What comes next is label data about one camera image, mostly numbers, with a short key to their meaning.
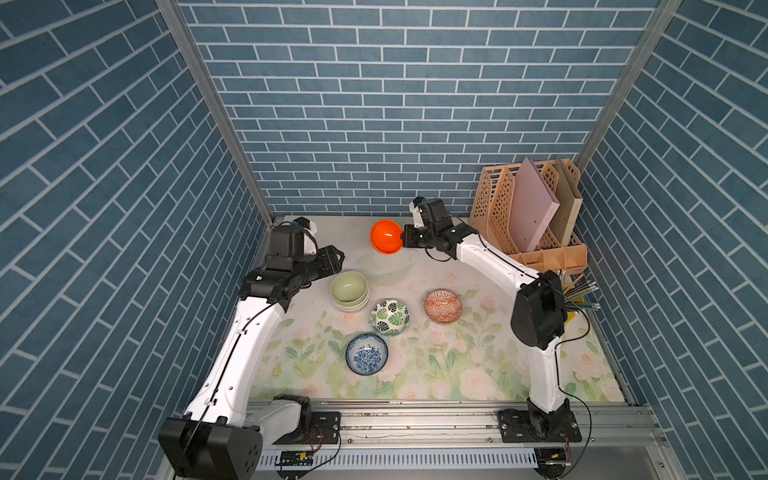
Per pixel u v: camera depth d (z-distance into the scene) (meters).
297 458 0.72
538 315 0.53
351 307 0.87
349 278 0.91
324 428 0.72
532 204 0.99
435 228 0.72
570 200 0.88
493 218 1.16
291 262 0.54
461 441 0.74
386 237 0.91
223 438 0.36
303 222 0.67
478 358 0.86
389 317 0.93
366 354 0.85
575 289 0.88
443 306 0.95
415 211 0.82
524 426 0.73
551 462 0.70
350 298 0.88
